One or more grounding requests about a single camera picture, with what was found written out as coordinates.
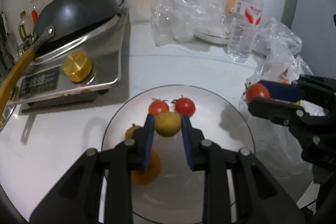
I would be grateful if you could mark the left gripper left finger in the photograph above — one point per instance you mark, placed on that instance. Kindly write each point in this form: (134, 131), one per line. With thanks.
(75, 198)

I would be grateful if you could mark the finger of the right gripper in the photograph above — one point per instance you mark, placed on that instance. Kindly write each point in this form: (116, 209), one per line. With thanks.
(283, 91)
(286, 114)

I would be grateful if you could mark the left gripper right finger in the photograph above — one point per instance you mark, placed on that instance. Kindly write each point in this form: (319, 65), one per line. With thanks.
(237, 187)

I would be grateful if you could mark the red cherry tomato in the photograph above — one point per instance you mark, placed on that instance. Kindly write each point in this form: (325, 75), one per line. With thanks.
(184, 106)
(256, 91)
(158, 106)

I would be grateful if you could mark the large orange mandarin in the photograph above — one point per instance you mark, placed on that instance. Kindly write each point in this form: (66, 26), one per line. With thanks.
(144, 177)

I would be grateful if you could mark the small green-yellow fruit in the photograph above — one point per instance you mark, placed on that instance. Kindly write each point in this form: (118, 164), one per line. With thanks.
(129, 132)

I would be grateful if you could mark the yellow-green round fruit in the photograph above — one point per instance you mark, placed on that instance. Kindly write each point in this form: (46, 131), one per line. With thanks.
(167, 124)

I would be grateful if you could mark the clear plastic bag front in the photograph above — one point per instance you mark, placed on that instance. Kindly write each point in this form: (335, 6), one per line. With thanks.
(281, 48)

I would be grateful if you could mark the clear plastic bag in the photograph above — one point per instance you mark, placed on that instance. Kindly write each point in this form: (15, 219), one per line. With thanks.
(281, 48)
(183, 20)

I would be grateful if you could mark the clear water bottle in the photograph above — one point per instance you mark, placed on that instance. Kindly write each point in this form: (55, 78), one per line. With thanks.
(244, 27)

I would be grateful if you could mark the steel pot lid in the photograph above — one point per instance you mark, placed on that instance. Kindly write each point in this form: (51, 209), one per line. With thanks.
(7, 112)

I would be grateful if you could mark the gold cooker knob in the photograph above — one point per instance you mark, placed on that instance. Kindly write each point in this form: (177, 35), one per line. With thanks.
(77, 66)

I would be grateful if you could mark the steel induction cooker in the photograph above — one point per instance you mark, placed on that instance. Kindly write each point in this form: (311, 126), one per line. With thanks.
(44, 79)

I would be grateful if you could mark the clear plastic bag back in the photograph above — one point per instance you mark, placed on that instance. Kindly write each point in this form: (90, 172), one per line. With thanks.
(183, 20)

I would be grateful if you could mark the oil bottle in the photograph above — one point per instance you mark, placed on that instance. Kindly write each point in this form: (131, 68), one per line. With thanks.
(25, 27)

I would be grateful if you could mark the black wok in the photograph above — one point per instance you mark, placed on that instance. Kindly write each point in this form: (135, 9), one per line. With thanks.
(72, 19)

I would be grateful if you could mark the red label sauce bottle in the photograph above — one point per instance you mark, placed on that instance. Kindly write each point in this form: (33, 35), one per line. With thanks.
(35, 9)

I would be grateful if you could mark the wooden wok handle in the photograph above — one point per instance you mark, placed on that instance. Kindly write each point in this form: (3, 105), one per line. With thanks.
(17, 70)

